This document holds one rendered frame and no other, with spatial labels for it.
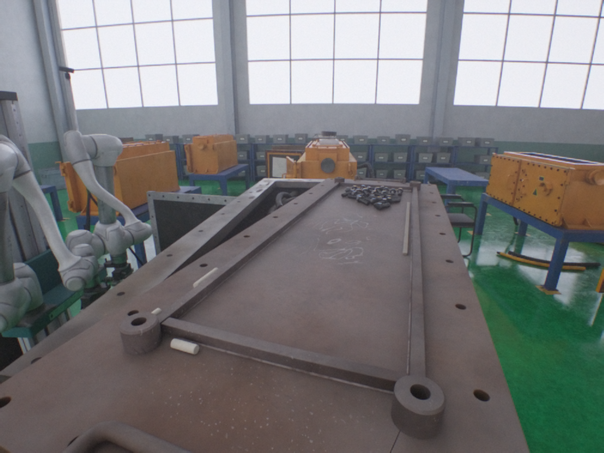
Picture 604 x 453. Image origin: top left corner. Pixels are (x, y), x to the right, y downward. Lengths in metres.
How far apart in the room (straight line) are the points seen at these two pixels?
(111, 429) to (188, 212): 1.62
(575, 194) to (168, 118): 10.17
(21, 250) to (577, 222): 4.60
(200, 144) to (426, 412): 6.54
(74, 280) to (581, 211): 4.22
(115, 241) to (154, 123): 9.50
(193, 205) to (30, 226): 0.91
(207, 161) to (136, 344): 6.45
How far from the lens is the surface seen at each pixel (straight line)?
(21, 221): 2.20
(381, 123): 9.94
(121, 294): 0.57
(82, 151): 2.05
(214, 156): 6.70
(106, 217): 2.27
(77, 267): 1.61
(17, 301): 1.71
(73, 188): 4.31
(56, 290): 2.21
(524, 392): 2.58
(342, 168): 3.26
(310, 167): 3.26
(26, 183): 1.72
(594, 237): 4.07
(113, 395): 0.35
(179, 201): 1.88
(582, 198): 4.12
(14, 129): 2.16
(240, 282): 0.49
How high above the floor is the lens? 1.59
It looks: 18 degrees down
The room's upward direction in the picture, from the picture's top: straight up
